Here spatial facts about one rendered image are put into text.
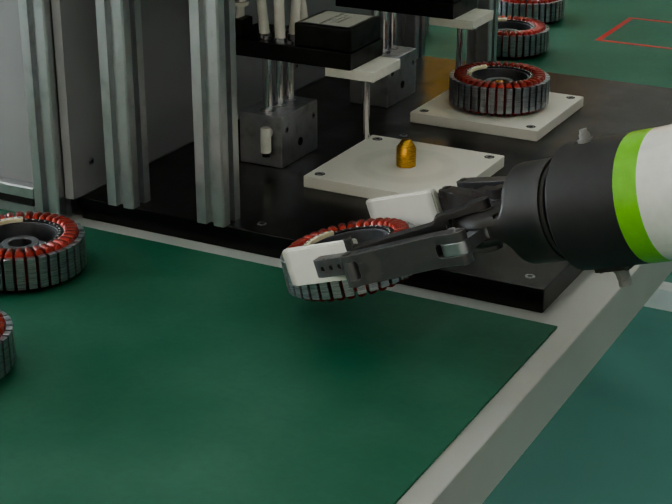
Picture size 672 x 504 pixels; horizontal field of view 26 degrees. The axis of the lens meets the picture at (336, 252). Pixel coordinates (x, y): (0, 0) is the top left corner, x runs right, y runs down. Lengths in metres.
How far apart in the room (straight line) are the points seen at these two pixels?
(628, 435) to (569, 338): 1.43
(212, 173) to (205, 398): 0.30
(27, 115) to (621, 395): 1.58
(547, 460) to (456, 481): 1.52
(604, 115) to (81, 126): 0.61
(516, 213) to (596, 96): 0.73
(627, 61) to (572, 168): 0.99
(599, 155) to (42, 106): 0.59
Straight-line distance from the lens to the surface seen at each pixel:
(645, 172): 0.98
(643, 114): 1.69
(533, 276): 1.22
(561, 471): 2.47
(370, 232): 1.19
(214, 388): 1.08
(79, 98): 1.39
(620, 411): 2.67
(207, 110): 1.30
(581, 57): 2.00
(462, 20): 1.62
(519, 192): 1.03
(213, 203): 1.32
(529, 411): 1.09
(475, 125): 1.59
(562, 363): 1.15
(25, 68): 1.39
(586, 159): 1.01
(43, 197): 1.42
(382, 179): 1.41
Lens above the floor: 1.25
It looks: 22 degrees down
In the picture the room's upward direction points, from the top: straight up
